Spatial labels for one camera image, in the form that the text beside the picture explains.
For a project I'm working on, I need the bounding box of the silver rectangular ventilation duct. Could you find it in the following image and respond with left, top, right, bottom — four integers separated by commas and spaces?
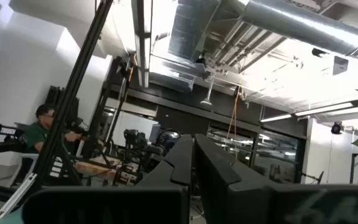
168, 0, 222, 60

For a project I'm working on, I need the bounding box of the green table mat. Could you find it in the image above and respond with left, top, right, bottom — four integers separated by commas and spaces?
0, 208, 24, 224

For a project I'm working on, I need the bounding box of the black aluminium frame strut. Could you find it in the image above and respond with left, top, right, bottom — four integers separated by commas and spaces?
0, 0, 114, 220

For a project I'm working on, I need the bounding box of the long ceiling light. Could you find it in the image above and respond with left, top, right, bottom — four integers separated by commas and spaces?
259, 96, 358, 124

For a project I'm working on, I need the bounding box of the silver round ventilation duct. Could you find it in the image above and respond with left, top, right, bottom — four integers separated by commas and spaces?
241, 0, 358, 58

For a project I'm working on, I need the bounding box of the black ceiling cable reel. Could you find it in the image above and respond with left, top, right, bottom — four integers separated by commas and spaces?
330, 121, 344, 135

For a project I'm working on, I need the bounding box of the black background robot station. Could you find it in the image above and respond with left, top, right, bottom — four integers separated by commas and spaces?
113, 128, 181, 186

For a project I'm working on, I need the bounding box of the white board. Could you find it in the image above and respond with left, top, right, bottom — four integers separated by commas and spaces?
112, 110, 160, 147

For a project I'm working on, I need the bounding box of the orange hanging cable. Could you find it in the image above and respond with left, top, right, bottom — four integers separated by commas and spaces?
227, 80, 246, 158

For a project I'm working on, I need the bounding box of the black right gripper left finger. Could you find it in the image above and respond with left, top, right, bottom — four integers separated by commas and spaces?
22, 133, 195, 224

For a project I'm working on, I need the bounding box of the person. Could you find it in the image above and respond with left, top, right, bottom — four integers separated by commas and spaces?
23, 103, 83, 155

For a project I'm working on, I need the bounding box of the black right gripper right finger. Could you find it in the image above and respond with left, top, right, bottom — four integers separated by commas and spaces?
194, 133, 358, 224

